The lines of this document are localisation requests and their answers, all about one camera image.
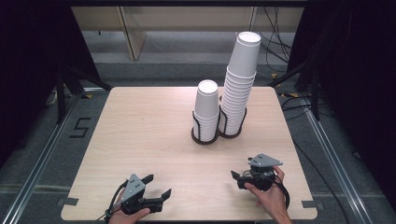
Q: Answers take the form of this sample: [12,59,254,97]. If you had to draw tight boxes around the short stack of white cups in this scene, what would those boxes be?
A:
[191,79,220,143]

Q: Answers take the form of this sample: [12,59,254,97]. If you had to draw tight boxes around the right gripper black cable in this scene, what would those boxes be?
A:
[274,179,291,210]

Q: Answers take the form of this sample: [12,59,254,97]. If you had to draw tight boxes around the black metal stand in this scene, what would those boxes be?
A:
[55,60,113,125]
[267,46,322,121]

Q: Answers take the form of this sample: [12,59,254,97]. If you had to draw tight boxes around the metal floor rail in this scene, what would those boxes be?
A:
[303,99,396,224]
[0,91,83,224]

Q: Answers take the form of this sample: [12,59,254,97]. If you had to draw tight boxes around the black wire cup holder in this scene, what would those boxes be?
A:
[191,110,220,146]
[218,104,248,139]

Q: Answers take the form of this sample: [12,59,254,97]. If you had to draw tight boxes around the tall stack of white cups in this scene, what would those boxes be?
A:
[218,31,262,136]

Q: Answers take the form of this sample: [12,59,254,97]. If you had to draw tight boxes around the person's right hand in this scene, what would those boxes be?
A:
[244,165,289,218]

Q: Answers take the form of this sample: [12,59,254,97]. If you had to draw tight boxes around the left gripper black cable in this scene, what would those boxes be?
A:
[104,179,129,222]

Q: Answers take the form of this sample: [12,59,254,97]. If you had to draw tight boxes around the black floor cable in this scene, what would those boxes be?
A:
[281,96,352,224]

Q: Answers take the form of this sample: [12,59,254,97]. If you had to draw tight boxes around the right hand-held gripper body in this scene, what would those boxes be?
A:
[237,153,284,191]

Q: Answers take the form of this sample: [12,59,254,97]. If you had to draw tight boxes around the beige wooden board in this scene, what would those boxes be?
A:
[116,7,148,62]

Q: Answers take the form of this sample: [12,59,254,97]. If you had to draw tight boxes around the person's left hand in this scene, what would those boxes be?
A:
[107,207,151,224]

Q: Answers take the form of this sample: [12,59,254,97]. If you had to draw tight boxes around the bundle of black cables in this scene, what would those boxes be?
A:
[251,7,293,74]

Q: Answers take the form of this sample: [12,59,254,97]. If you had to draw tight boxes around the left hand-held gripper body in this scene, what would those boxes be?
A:
[120,173,164,216]

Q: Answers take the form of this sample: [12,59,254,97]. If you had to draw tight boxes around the black tape mark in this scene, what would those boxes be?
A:
[302,200,325,210]
[57,197,79,207]

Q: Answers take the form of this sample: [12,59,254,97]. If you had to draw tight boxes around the dark curtain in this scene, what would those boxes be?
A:
[288,0,396,214]
[0,0,102,169]

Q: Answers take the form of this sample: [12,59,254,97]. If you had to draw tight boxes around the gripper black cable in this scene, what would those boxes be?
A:
[104,179,129,222]
[274,179,291,210]

